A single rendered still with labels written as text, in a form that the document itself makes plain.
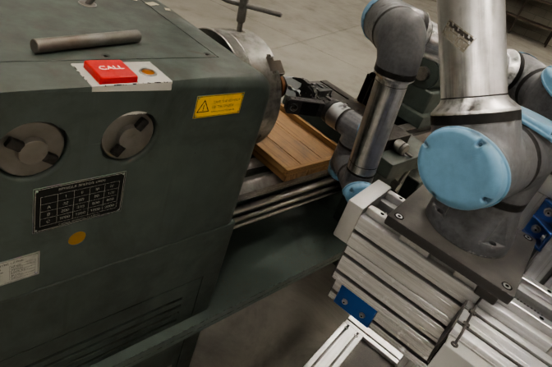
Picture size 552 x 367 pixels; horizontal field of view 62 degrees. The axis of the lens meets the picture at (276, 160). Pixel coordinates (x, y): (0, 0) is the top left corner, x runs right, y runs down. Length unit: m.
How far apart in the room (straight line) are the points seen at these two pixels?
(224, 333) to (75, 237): 1.22
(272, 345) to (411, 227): 1.32
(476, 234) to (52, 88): 0.67
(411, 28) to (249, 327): 1.43
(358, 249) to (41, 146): 0.58
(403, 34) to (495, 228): 0.45
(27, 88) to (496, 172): 0.61
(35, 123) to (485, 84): 0.61
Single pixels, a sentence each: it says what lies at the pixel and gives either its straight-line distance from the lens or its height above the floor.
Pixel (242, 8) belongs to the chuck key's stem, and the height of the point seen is 1.29.
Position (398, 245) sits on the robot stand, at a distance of 0.87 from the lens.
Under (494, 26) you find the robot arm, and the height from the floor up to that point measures 1.50.
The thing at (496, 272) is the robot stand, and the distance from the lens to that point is 0.83.
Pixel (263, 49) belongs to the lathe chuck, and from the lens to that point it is 1.16.
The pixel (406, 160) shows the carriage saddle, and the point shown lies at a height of 0.92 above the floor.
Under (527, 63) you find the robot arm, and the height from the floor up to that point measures 1.37.
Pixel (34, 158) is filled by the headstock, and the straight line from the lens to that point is 0.75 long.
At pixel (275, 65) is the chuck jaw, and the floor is 1.19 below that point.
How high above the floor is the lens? 1.57
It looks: 30 degrees down
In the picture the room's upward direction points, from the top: 19 degrees clockwise
